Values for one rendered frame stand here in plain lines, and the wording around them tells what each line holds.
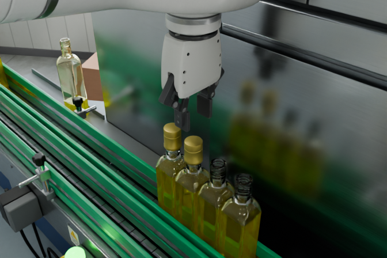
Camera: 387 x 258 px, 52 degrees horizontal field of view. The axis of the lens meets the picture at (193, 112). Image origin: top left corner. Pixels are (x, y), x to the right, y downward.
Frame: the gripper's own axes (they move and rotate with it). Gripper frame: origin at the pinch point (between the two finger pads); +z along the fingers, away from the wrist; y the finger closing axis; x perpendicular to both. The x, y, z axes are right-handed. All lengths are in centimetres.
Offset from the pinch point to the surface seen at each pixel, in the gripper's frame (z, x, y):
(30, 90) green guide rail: 28, -78, -3
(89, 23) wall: 102, -288, -155
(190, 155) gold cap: 8.1, 0.8, 1.5
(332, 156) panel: 5.1, 20.9, -12.0
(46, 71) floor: 140, -300, -108
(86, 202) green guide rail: 25.7, -19.5, 13.4
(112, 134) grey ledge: 34, -46, -12
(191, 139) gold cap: 6.0, -0.6, -0.1
